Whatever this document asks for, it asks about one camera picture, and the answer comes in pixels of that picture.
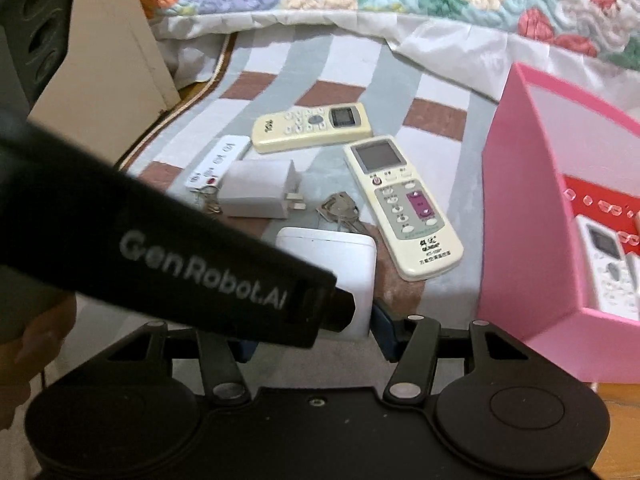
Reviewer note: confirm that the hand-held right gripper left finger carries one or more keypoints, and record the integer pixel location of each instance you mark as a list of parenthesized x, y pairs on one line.
[(215, 355)]

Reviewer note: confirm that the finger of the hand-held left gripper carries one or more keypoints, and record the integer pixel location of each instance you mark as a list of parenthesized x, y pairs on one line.
[(342, 310)]

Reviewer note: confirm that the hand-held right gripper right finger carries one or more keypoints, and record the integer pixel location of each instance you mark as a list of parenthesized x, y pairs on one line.
[(382, 330)]

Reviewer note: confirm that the white power bank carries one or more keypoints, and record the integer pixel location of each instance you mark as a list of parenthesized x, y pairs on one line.
[(345, 260)]

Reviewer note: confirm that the cream remote with narrow pink panel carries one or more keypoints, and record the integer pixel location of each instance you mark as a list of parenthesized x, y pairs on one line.
[(425, 255)]

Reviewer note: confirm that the white plug adapter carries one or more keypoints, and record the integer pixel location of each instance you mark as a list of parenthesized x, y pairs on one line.
[(255, 190)]

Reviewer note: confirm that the pink cardboard box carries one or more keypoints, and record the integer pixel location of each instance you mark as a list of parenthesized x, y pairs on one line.
[(520, 210)]

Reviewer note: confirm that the white remote control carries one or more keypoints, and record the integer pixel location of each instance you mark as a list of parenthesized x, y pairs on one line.
[(610, 280)]

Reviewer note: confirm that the person's left hand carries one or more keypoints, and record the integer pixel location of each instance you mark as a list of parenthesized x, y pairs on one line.
[(30, 360)]

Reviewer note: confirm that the bunch of metal keys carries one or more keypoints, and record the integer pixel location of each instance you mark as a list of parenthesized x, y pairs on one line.
[(335, 207), (212, 205)]

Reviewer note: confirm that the small white remote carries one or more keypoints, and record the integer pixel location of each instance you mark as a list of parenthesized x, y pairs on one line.
[(225, 152)]

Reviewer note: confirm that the cream remote with small screen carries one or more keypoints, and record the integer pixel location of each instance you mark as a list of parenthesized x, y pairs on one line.
[(300, 135)]

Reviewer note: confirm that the beige cabinet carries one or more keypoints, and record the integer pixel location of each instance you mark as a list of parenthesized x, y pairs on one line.
[(115, 60)]

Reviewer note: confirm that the red printed card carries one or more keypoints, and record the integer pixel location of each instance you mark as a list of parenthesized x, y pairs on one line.
[(590, 195)]

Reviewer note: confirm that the white bed skirt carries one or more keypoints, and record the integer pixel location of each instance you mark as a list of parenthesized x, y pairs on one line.
[(450, 50)]

